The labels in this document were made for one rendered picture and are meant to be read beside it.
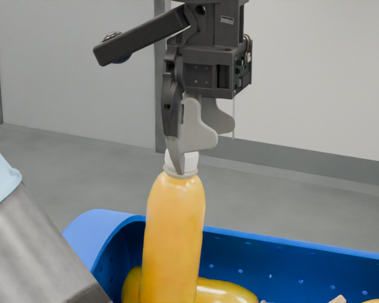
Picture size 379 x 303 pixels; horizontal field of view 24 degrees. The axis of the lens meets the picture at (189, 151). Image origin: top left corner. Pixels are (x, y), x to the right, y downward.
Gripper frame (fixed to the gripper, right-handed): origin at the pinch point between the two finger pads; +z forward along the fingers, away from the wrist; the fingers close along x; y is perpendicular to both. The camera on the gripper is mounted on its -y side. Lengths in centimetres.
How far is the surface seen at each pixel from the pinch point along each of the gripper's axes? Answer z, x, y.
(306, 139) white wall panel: 112, 337, -64
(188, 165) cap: 0.5, -1.3, 1.3
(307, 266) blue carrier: 17.5, 11.8, 12.8
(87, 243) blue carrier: 10.8, -4.8, -10.4
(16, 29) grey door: 70, 351, -245
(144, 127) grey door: 118, 342, -160
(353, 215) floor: 133, 295, -30
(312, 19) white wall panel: 49, 337, -64
